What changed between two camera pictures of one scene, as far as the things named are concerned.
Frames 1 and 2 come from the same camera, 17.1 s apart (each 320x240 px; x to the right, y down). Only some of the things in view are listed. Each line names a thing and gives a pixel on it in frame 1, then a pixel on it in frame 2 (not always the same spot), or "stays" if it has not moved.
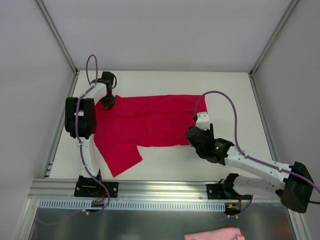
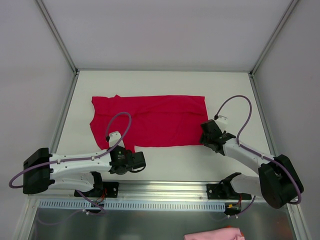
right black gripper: (194, 136) to (210, 132)
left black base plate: (91, 187) stays
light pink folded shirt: (230, 233) stays
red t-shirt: (157, 120) stays
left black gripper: (109, 100) to (139, 160)
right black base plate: (216, 191) stays
